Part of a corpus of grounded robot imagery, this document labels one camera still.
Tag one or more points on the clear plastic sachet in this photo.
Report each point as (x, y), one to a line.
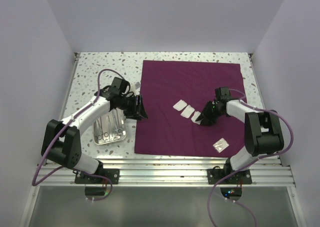
(220, 145)

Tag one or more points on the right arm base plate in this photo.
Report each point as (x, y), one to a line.
(216, 174)

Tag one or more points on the steel forceps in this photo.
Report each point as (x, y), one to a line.
(109, 129)
(100, 132)
(115, 116)

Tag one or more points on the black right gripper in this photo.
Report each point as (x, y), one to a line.
(209, 120)

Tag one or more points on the steel instrument tray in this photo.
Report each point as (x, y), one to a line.
(117, 138)

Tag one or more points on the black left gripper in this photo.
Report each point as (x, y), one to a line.
(137, 111)

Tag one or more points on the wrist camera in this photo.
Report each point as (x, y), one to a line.
(137, 85)
(222, 93)

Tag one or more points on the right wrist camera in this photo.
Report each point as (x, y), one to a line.
(222, 93)

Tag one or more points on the aluminium rail frame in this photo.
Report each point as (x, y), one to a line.
(168, 171)

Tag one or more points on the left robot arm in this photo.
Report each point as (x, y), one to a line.
(62, 138)

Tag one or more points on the white gauze pad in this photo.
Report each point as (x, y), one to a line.
(196, 114)
(187, 111)
(180, 105)

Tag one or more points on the purple cloth mat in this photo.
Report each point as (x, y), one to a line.
(166, 132)

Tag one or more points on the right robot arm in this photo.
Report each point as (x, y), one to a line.
(262, 131)

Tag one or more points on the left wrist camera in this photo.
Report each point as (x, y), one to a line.
(137, 85)

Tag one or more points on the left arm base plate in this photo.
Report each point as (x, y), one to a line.
(106, 176)

